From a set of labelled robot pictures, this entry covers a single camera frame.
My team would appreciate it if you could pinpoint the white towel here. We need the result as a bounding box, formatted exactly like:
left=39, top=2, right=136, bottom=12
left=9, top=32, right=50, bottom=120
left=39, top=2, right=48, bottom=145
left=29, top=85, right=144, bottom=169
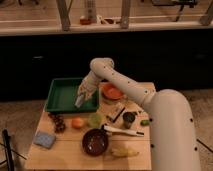
left=75, top=94, right=85, bottom=108

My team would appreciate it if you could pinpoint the small green vegetable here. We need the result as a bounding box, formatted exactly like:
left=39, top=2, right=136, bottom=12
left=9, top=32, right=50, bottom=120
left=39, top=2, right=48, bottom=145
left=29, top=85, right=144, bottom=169
left=140, top=120, right=150, bottom=126

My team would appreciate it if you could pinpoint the dark brown bowl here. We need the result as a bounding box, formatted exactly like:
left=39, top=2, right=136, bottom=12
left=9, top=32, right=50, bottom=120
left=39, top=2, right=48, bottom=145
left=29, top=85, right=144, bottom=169
left=82, top=129, right=109, bottom=156

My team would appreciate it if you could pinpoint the green apple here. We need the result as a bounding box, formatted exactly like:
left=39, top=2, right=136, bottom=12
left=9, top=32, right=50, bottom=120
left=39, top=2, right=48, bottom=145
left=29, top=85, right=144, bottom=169
left=88, top=113, right=102, bottom=128

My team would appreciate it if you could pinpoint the orange plastic bowl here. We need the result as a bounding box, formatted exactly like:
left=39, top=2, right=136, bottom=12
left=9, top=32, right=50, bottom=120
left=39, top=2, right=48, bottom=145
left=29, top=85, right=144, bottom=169
left=102, top=83, right=123, bottom=100

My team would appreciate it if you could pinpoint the orange fruit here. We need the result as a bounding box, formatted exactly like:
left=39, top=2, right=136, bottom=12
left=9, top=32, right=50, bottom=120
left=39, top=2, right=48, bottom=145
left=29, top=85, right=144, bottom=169
left=71, top=117, right=84, bottom=129

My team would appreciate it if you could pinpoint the brown black box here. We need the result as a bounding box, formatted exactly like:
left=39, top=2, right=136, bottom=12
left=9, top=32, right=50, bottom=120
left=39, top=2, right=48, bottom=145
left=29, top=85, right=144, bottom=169
left=106, top=103, right=125, bottom=123

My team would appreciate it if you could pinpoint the dark metal cup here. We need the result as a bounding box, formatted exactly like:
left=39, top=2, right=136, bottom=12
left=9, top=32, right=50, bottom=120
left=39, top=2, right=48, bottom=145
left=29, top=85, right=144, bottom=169
left=122, top=112, right=135, bottom=129

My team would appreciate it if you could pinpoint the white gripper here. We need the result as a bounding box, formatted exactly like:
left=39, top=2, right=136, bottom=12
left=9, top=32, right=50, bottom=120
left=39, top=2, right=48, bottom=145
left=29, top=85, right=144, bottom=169
left=77, top=71, right=100, bottom=100

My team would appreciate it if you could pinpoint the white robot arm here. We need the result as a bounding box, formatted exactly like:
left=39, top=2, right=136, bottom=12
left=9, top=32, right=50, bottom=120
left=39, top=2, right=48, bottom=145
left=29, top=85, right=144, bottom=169
left=76, top=58, right=201, bottom=171

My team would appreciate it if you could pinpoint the blue sponge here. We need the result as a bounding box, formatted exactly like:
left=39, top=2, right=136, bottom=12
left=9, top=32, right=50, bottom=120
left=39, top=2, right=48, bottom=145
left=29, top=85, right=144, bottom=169
left=33, top=131, right=56, bottom=149

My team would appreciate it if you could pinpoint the yellow banana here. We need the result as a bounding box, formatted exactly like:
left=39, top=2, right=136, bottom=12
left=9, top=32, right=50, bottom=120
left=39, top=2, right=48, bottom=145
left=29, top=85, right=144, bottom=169
left=111, top=147, right=139, bottom=157

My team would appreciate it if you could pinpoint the dark grape bunch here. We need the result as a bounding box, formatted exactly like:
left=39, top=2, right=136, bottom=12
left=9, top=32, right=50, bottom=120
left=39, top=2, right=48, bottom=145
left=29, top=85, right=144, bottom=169
left=48, top=113, right=66, bottom=133

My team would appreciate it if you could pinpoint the green plastic tray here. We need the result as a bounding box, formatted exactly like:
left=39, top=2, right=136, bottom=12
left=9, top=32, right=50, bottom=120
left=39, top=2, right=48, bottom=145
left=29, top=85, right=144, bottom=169
left=45, top=78, right=99, bottom=114

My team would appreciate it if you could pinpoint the black tripod stand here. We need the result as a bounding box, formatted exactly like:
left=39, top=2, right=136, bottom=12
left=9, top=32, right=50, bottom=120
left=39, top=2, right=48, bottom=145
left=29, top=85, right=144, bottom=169
left=0, top=129, right=26, bottom=171

